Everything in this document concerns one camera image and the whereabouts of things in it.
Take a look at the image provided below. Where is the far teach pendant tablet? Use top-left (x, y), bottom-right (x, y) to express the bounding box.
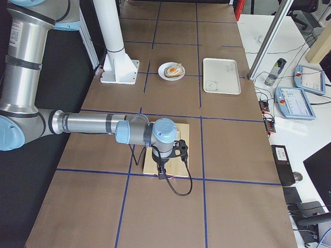
top-left (294, 65), bottom-right (326, 95)

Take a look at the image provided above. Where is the teach pendant tablet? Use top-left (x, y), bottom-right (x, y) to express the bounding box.
top-left (294, 65), bottom-right (326, 95)
top-left (275, 87), bottom-right (315, 120)

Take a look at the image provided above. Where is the clear water bottle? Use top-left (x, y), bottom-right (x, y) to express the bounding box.
top-left (264, 58), bottom-right (287, 86)

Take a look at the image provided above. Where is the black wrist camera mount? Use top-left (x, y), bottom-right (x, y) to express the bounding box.
top-left (168, 139), bottom-right (188, 163)

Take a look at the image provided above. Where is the black computer monitor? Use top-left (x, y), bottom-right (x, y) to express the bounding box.
top-left (304, 147), bottom-right (330, 210)

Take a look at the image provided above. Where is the white round plate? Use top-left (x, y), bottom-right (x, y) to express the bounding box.
top-left (158, 62), bottom-right (186, 81)

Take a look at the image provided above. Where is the white pillar with base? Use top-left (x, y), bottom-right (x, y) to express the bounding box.
top-left (93, 0), bottom-right (140, 85)

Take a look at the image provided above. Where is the black office chair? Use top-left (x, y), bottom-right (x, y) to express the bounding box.
top-left (287, 0), bottom-right (319, 30)

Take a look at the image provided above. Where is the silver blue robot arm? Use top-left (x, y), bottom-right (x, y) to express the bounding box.
top-left (1, 1), bottom-right (117, 181)

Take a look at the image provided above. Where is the wooden cutting board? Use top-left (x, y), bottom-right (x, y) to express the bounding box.
top-left (143, 123), bottom-right (189, 177)

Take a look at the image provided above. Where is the orange electronics board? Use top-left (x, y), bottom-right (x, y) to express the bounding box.
top-left (259, 100), bottom-right (276, 136)

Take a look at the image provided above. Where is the near teach pendant tablet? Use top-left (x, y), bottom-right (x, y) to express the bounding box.
top-left (275, 87), bottom-right (315, 120)

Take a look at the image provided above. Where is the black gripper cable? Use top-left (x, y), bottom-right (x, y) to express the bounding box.
top-left (129, 143), bottom-right (193, 196)

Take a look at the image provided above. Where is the cream plastic tray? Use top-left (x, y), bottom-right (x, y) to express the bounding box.
top-left (203, 58), bottom-right (241, 95)

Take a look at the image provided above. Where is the aluminium frame post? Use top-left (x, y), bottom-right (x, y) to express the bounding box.
top-left (248, 0), bottom-right (294, 80)

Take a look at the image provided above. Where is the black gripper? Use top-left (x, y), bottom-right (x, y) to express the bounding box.
top-left (157, 160), bottom-right (168, 180)

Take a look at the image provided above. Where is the toast with fried egg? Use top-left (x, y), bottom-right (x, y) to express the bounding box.
top-left (164, 64), bottom-right (185, 78)

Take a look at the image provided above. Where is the black power box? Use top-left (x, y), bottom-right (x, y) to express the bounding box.
top-left (271, 145), bottom-right (295, 187)

